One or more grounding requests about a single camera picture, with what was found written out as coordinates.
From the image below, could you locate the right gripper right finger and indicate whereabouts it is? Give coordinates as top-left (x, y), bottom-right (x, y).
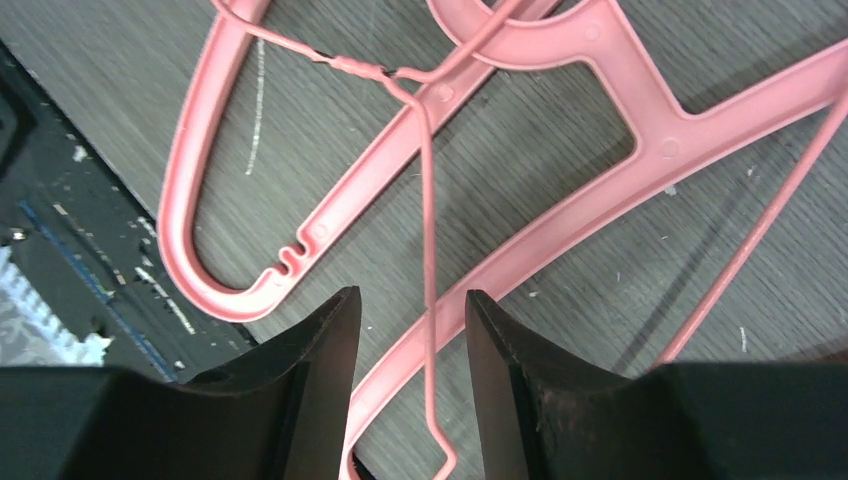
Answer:
top-left (465, 290), bottom-right (847, 479)

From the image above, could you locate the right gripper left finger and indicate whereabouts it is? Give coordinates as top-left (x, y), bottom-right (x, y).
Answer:
top-left (1, 286), bottom-right (362, 479)

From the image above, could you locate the pink wire hanger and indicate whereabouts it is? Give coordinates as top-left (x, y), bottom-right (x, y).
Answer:
top-left (651, 87), bottom-right (847, 368)
top-left (212, 0), bottom-right (520, 479)

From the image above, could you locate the left thick pink hanger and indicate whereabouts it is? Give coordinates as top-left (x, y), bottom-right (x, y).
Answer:
top-left (194, 1), bottom-right (634, 334)

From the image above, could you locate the thick pink hanger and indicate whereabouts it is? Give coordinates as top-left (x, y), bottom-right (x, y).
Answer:
top-left (194, 1), bottom-right (634, 334)
top-left (337, 0), bottom-right (848, 480)

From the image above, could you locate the right thick pink hanger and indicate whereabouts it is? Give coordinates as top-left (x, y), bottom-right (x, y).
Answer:
top-left (337, 0), bottom-right (848, 480)

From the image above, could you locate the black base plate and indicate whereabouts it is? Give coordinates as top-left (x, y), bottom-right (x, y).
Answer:
top-left (1, 49), bottom-right (255, 382)

